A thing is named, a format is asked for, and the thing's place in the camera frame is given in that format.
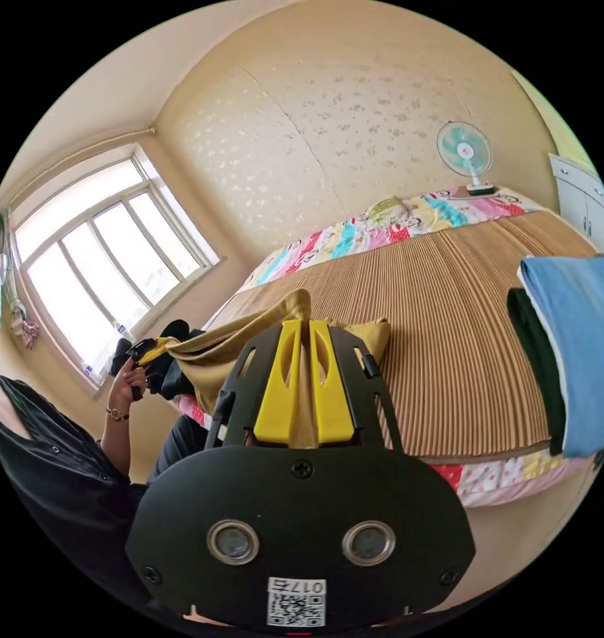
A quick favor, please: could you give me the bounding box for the brown long sleeve shirt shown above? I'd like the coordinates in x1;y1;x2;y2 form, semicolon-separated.
165;288;392;445

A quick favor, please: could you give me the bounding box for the white cupboard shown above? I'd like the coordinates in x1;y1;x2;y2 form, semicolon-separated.
548;153;604;261

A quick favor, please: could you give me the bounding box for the pile of clothes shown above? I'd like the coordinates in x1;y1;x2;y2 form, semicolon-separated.
506;253;604;461

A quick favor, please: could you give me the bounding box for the person's left hand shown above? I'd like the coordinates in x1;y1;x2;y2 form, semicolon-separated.
106;358;149;415

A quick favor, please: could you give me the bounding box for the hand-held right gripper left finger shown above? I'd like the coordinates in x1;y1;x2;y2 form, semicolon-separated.
253;320;302;445

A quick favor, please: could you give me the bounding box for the person's left forearm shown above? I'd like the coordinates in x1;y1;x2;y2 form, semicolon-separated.
99;406;133;485

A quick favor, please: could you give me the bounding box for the bed with woven mat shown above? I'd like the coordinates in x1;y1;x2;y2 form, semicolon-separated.
177;183;604;509

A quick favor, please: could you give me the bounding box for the black garment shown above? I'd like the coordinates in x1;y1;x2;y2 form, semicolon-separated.
147;318;207;403

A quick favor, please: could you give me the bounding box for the teal and white fan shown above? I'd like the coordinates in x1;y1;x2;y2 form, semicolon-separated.
435;120;498;196

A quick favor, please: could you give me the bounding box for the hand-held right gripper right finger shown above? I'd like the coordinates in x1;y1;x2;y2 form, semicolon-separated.
308;320;356;443

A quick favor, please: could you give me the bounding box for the person's body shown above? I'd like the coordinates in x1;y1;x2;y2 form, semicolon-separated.
0;207;221;611

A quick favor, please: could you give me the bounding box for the window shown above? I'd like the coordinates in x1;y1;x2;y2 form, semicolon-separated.
8;153;222;397

